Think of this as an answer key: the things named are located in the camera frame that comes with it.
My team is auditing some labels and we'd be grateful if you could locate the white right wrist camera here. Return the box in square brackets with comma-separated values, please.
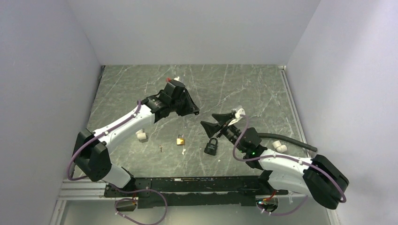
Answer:
[228, 105, 246, 126]

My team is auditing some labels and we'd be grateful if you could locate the white pipe elbow left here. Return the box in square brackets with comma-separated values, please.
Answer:
[136, 129, 148, 143]

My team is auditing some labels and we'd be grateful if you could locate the white pipe elbow right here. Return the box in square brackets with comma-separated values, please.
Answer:
[272, 140, 287, 153]

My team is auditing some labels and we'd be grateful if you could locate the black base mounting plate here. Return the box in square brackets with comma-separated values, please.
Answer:
[104, 176, 277, 209]

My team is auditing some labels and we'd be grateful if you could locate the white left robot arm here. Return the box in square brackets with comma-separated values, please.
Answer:
[67, 79, 199, 197]

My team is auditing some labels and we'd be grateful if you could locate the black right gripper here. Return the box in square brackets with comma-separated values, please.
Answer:
[200, 113, 246, 153]

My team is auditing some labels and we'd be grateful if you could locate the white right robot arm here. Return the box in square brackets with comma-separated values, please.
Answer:
[200, 113, 349, 210]

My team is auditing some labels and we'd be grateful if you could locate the black padlock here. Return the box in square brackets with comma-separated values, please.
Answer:
[204, 137, 218, 156]

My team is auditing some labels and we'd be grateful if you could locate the black foam tube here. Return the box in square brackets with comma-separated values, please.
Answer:
[258, 133, 318, 153]

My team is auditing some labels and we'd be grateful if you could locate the brass padlock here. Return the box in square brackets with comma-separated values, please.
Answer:
[176, 134, 185, 146]

